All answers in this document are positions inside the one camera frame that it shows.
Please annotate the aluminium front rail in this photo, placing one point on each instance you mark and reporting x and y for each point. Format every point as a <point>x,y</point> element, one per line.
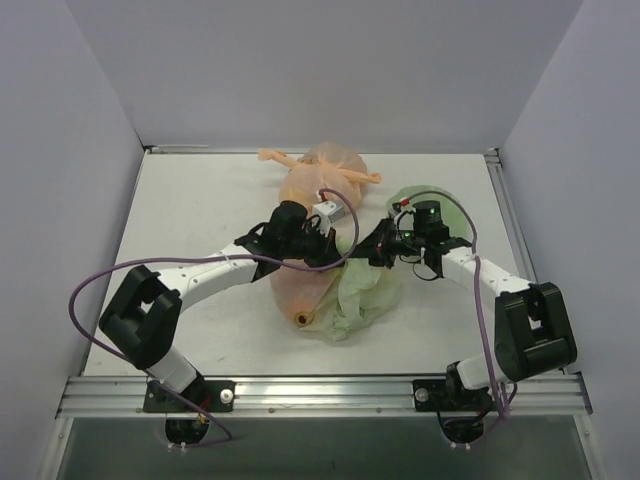
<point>553,394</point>

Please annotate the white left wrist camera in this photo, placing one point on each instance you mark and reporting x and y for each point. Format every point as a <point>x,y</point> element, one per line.
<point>327,212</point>

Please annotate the green plastic bag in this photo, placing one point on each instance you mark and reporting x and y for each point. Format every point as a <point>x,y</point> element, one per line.
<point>356,298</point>

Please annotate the aluminium back rail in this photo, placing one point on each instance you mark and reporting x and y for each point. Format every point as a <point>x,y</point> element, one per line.
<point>177,149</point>

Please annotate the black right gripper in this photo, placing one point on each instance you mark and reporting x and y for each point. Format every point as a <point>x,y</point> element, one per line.
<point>381,245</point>

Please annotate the orange fake orange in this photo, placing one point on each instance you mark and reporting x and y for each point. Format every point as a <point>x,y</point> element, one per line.
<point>300,294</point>

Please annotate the aluminium right side rail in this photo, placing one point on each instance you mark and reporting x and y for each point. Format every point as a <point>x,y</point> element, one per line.
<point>514,232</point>

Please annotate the aluminium rail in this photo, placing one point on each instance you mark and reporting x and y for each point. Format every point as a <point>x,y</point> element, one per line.
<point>177,149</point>
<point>553,394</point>
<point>514,232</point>

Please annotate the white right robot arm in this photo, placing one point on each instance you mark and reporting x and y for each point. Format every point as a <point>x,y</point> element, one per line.
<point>532,331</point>

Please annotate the orange tied plastic bag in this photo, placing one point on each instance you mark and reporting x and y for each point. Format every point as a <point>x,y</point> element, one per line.
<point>326,165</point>

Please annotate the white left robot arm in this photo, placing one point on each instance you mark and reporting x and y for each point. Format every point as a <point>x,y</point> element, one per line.
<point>142,316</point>

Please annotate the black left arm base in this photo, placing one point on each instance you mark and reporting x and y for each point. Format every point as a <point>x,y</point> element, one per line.
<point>191,420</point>

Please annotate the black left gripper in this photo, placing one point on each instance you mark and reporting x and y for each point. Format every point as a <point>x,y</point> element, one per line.
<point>323,248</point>

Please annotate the green wavy plastic bowl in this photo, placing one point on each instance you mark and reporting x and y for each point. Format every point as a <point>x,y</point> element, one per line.
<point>451,215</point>

